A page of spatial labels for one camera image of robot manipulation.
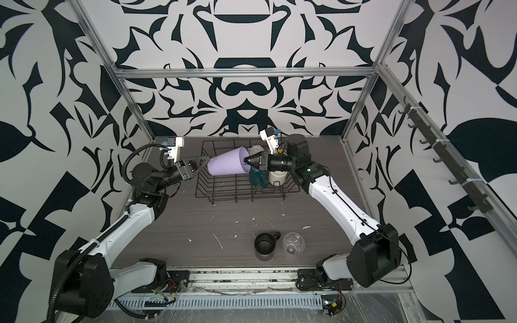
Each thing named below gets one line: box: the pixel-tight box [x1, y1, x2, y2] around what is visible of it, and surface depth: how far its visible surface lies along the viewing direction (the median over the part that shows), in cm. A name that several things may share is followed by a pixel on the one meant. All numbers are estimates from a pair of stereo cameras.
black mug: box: [253, 231, 282, 256], surface depth 78 cm
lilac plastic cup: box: [206, 146, 252, 176], surface depth 67 cm
